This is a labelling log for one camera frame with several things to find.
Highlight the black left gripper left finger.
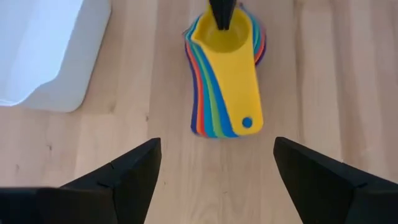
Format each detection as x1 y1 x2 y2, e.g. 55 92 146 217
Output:
0 138 162 224

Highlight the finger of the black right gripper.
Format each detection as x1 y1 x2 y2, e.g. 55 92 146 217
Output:
208 0 224 31
223 0 239 31

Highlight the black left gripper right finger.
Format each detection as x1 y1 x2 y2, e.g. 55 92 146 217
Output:
273 136 398 224

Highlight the yellow measuring cup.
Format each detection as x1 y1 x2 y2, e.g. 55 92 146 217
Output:
191 6 264 137

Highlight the purple measuring cup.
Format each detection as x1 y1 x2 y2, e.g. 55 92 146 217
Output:
183 17 267 134

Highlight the red measuring cup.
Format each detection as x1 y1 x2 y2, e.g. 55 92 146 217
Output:
186 18 264 137

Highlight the cyan measuring cup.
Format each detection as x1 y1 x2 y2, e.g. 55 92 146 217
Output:
188 14 262 138

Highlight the blue measuring cup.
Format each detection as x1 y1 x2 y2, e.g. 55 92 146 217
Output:
194 12 259 139

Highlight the white plastic basket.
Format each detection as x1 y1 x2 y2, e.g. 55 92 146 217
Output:
0 0 112 113

